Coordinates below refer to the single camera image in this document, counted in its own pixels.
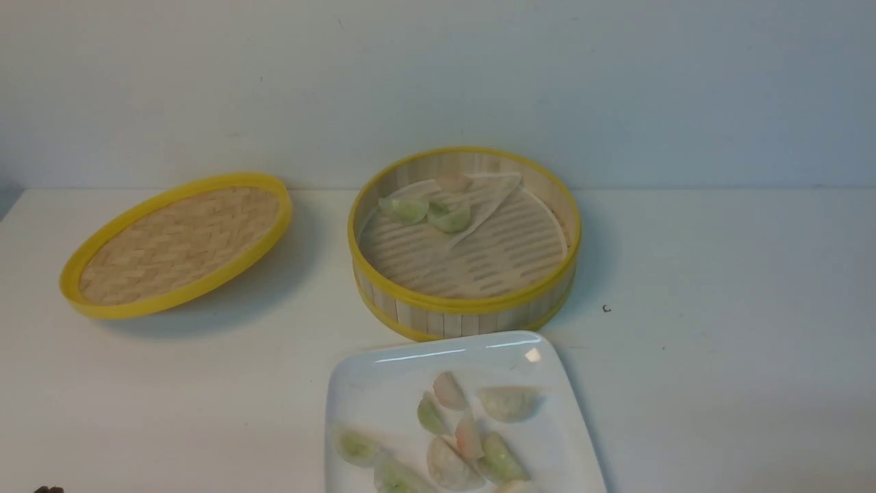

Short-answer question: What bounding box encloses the pink dumpling top of plate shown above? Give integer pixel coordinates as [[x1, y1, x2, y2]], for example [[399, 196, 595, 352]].
[[433, 371, 469, 412]]

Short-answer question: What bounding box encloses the pink dumpling of plate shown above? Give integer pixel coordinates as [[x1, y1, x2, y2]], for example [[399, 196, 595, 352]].
[[454, 409, 484, 462], [433, 371, 469, 412]]

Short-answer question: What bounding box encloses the small green dumpling on plate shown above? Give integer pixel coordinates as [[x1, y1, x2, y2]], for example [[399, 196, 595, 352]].
[[416, 391, 448, 436]]

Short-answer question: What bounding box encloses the pale dumpling right of plate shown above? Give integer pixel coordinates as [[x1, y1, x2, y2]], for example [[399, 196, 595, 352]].
[[476, 386, 542, 423]]

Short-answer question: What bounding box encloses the white square plate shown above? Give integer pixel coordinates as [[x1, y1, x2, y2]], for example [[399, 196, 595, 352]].
[[324, 331, 607, 492]]

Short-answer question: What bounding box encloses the pink dumpling middle of plate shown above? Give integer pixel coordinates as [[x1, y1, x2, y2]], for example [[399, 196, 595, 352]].
[[454, 409, 484, 462]]

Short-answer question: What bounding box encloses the white dumpling centre of plate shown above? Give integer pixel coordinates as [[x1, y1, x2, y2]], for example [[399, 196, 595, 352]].
[[426, 436, 486, 492]]

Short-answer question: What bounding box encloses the yellow-rimmed bamboo steamer basket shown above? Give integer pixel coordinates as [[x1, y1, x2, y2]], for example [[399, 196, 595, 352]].
[[348, 147, 582, 341]]

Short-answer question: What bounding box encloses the white steamer liner paper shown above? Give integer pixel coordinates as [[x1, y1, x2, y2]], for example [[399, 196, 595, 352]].
[[356, 173, 569, 299]]

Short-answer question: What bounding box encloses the yellow-rimmed woven steamer lid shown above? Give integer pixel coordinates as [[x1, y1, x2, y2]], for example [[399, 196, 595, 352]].
[[59, 173, 294, 320]]

